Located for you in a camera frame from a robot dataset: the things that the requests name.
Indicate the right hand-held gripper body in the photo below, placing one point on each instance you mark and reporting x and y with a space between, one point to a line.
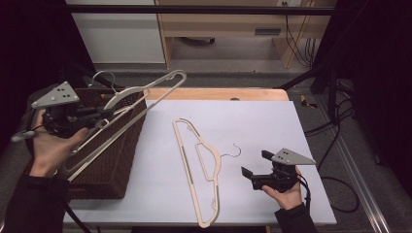
278 179

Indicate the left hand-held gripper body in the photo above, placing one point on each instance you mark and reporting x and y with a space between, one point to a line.
58 95

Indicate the cream plastic clothes hanger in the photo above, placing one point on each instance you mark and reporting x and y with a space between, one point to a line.
132 92
186 155

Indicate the brown woven basket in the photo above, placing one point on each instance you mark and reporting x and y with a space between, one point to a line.
113 161

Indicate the person's right hand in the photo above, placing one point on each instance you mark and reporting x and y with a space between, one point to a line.
288 199

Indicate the person's left hand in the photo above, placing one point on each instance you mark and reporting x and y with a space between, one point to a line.
48 152

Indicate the black curtain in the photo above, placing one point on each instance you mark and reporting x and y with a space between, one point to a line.
29 42
379 64

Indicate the yellow and black tool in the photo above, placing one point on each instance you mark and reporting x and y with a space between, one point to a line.
307 103

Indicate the white cabinet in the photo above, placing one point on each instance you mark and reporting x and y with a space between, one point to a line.
120 39

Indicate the black metal stand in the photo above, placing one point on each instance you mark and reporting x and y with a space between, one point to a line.
324 77

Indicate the beige wooden desk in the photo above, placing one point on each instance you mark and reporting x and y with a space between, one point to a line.
220 24

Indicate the black horizontal bar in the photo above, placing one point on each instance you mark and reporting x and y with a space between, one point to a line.
194 9

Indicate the white power socket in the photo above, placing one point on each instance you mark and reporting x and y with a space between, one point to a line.
289 3

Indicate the metal floor rail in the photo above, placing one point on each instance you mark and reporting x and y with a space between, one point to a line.
362 174

